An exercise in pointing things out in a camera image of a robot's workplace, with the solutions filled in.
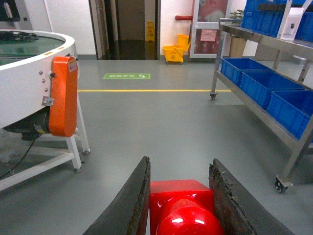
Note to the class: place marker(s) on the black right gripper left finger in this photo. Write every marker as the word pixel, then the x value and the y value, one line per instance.
pixel 128 212

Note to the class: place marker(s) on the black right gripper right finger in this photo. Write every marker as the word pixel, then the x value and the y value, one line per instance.
pixel 237 209

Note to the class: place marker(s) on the red toy block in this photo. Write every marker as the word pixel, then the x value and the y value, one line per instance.
pixel 182 207

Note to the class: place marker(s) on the steel shelf cart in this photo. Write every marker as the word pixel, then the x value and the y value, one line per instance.
pixel 300 147

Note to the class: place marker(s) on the white box on shelf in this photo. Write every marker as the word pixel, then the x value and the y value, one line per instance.
pixel 290 23

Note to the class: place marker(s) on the blue bin near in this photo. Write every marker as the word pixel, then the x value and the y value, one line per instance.
pixel 292 109

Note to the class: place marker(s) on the blue bin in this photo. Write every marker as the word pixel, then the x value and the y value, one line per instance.
pixel 259 85
pixel 292 109
pixel 232 68

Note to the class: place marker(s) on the orange motor guard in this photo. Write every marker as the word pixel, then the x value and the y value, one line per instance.
pixel 64 86

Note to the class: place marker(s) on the blue bin middle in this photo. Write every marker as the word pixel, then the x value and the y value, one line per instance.
pixel 259 85

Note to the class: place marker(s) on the black motor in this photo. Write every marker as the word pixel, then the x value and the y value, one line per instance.
pixel 31 127

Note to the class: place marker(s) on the green floor sticker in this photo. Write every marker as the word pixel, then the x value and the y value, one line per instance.
pixel 127 76

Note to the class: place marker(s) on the blue bin far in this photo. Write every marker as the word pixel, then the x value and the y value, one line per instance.
pixel 232 68

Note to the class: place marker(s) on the yellow mop bucket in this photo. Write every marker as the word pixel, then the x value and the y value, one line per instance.
pixel 175 53

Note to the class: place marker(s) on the potted plant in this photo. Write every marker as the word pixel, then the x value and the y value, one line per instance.
pixel 237 44

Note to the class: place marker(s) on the red fire cabinet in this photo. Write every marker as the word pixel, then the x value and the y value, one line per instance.
pixel 205 34

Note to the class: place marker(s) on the white round conveyor machine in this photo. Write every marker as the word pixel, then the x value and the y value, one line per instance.
pixel 25 86

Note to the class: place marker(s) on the yellow wet floor sign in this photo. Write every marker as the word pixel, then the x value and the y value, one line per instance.
pixel 150 31

